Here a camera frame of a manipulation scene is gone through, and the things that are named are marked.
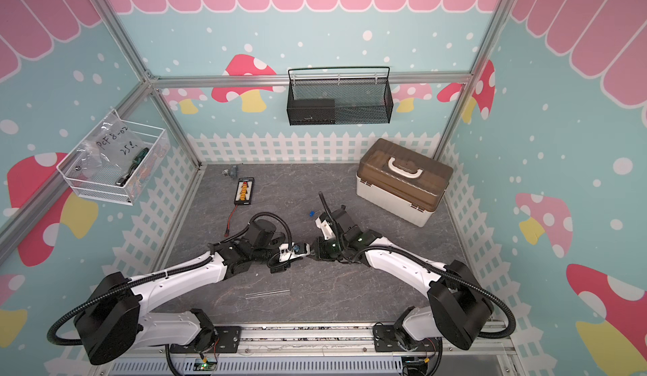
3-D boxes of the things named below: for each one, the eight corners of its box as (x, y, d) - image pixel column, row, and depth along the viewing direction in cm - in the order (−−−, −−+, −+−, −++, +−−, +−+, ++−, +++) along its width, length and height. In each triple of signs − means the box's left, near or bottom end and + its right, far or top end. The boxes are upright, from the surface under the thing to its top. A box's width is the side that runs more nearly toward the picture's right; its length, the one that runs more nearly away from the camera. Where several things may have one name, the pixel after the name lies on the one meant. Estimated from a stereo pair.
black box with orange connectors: (235, 206, 108) (233, 203, 106) (238, 180, 117) (237, 177, 115) (252, 204, 108) (250, 201, 107) (254, 179, 117) (253, 176, 116)
